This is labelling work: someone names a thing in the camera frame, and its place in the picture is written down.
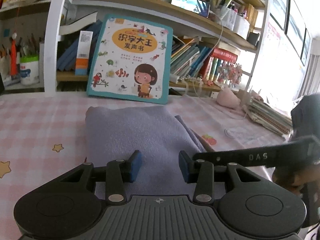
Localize lilac and mauve knit sweater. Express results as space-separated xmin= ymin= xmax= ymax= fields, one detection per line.
xmin=85 ymin=106 xmax=212 ymax=196

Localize colourful star jar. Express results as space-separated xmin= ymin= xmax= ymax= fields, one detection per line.
xmin=217 ymin=61 xmax=242 ymax=89

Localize stack of notebooks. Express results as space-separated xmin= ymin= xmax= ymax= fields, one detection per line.
xmin=242 ymin=98 xmax=293 ymax=138

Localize pink plush toy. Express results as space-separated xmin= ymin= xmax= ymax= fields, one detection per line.
xmin=216 ymin=87 xmax=240 ymax=109

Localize white power adapter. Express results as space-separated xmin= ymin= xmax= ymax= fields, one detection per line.
xmin=169 ymin=74 xmax=180 ymax=83

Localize row of leaning books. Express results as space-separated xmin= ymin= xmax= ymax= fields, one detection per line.
xmin=170 ymin=36 xmax=213 ymax=78

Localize propped phone on shelf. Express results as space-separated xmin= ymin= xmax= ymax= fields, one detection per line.
xmin=170 ymin=0 xmax=210 ymax=18

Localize white tub with green lid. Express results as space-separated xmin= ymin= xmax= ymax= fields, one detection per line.
xmin=20 ymin=55 xmax=40 ymax=86

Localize white and orange box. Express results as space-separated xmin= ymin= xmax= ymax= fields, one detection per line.
xmin=75 ymin=31 xmax=93 ymax=75

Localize red dictionary books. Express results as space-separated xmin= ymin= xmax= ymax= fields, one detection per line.
xmin=198 ymin=48 xmax=238 ymax=82

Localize right hand holding gripper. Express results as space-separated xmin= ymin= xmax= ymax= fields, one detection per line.
xmin=272 ymin=164 xmax=320 ymax=196

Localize pink checked tablecloth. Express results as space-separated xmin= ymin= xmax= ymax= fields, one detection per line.
xmin=1 ymin=92 xmax=283 ymax=239

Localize teal children's sound book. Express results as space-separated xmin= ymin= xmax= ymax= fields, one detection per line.
xmin=87 ymin=14 xmax=173 ymax=105

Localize white wooden bookshelf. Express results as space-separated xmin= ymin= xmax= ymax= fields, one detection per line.
xmin=1 ymin=0 xmax=260 ymax=96

